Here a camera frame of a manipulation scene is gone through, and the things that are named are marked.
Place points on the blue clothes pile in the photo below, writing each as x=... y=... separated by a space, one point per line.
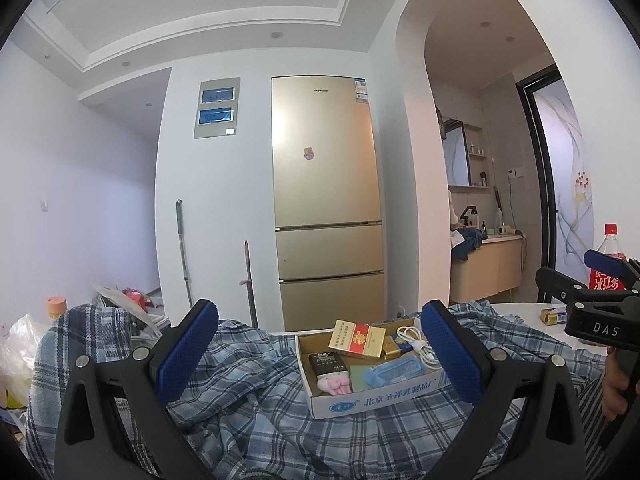
x=467 y=245

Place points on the person's right hand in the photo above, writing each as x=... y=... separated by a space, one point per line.
x=615 y=385

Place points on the black cigarette pack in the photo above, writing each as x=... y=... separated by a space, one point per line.
x=327 y=362

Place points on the floral glass door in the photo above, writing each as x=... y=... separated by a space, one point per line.
x=570 y=185

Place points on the white hair dryer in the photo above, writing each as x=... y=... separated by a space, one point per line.
x=506 y=231

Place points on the white cardboard box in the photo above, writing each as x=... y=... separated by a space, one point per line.
x=380 y=401

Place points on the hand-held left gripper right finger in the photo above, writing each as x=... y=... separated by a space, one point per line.
x=450 y=352

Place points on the white plastic bag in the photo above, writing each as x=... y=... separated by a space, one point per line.
x=20 y=355

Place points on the pile of clutter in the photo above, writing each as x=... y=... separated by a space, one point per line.
x=132 y=300

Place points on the bathroom mirror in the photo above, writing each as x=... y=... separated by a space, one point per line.
x=456 y=155

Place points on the grey wall panel blue screens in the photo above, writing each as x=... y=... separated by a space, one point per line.
x=216 y=107

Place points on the wall niche shelf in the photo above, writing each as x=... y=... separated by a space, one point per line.
x=479 y=160

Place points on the wooden vanity cabinet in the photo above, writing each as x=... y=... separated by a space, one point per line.
x=480 y=270

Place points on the black door frame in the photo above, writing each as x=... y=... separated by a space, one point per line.
x=541 y=170

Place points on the pink white plush toy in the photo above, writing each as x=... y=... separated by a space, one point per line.
x=336 y=385

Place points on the gold blue cigarette pack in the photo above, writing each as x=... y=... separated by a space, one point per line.
x=392 y=347

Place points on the small gold cigarette pack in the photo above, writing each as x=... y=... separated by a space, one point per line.
x=550 y=316

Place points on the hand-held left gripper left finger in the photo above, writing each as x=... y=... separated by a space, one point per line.
x=187 y=350

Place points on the black faucet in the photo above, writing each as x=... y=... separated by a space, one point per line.
x=467 y=212

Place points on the pink fridge magnet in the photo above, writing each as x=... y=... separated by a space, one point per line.
x=308 y=153

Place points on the blue plaid cloth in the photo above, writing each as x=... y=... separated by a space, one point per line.
x=240 y=400

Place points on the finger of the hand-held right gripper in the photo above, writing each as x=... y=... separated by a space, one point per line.
x=555 y=280
x=602 y=260

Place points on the red iced tea bottle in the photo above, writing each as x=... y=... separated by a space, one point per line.
x=611 y=232

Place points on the green card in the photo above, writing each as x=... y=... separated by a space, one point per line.
x=360 y=377

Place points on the gold three-door fridge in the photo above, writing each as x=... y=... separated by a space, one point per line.
x=325 y=200

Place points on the white wall socket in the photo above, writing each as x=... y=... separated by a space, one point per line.
x=515 y=172

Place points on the blue face mask pack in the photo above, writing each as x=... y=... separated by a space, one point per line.
x=395 y=372

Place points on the red gold cigarette pack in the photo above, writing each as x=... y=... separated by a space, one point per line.
x=357 y=340

